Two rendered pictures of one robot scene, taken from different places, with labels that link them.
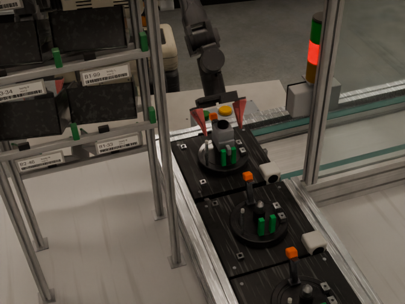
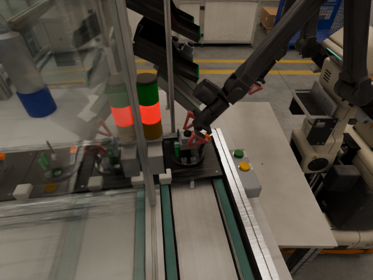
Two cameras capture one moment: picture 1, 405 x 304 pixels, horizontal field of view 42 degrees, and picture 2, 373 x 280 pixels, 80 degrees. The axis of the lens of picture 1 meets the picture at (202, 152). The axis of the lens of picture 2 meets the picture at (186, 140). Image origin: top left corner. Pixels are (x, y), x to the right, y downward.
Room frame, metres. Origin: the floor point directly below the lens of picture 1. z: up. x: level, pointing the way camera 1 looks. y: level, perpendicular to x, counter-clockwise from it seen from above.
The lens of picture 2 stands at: (1.19, -0.69, 1.63)
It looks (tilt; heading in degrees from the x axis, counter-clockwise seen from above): 42 degrees down; 99
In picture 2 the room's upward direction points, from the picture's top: straight up
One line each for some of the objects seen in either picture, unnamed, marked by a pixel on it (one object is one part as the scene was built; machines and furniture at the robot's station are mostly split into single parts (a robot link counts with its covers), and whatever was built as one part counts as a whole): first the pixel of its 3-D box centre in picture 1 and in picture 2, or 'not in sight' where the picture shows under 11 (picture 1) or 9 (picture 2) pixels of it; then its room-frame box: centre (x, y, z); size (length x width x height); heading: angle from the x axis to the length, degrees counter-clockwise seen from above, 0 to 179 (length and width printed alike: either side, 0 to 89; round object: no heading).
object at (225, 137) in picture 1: (224, 135); (185, 139); (1.09, -0.06, 1.06); 0.08 x 0.04 x 0.07; 17
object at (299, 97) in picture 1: (317, 66); (151, 124); (1.04, -0.27, 1.29); 0.12 x 0.05 x 0.25; 107
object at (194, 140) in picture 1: (222, 161); (187, 156); (1.10, -0.06, 0.96); 0.24 x 0.24 x 0.02; 17
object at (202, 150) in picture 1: (222, 156); (187, 153); (1.10, -0.06, 0.98); 0.14 x 0.14 x 0.02
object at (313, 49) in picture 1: (319, 49); (149, 109); (1.04, -0.27, 1.33); 0.05 x 0.05 x 0.05
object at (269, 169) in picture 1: (269, 173); (165, 176); (1.03, -0.18, 0.97); 0.05 x 0.05 x 0.04; 17
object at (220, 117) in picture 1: (225, 119); (242, 171); (1.33, -0.08, 0.93); 0.21 x 0.07 x 0.06; 107
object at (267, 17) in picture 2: not in sight; (289, 20); (2.73, 5.41, 0.20); 1.20 x 0.80 x 0.41; 8
